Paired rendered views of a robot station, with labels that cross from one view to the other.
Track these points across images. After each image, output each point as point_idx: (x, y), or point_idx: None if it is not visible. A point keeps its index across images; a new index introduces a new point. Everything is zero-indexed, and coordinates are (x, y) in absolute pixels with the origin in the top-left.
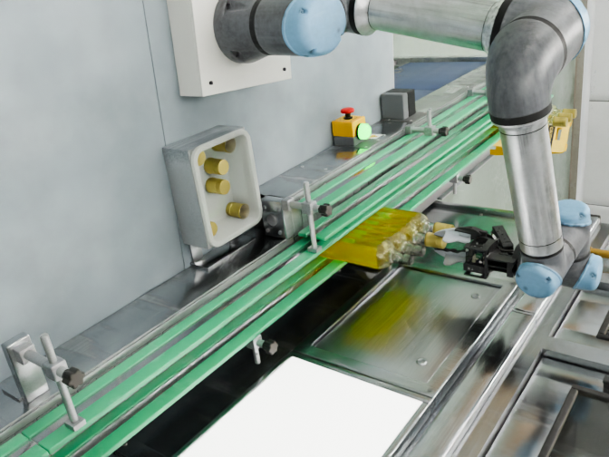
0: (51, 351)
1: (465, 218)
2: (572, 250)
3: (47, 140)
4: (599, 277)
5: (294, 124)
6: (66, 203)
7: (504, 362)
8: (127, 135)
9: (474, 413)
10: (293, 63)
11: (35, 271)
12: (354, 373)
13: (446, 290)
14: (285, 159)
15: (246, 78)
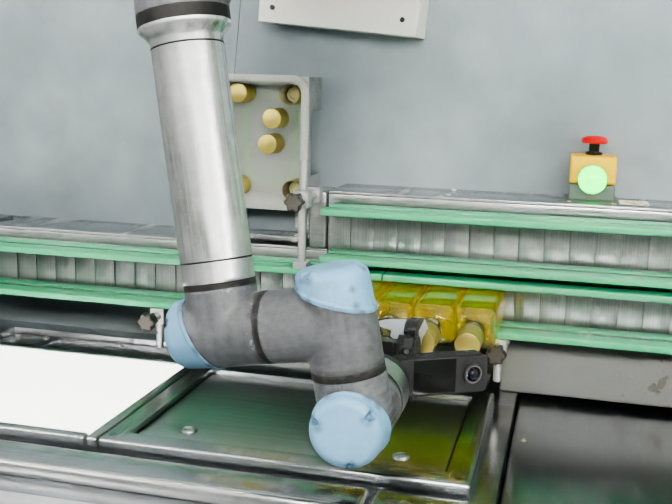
0: None
1: None
2: (249, 320)
3: (106, 22)
4: (347, 447)
5: (476, 127)
6: (107, 88)
7: (201, 485)
8: None
9: (73, 472)
10: (497, 34)
11: (62, 137)
12: (151, 394)
13: (407, 435)
14: (439, 170)
15: (329, 15)
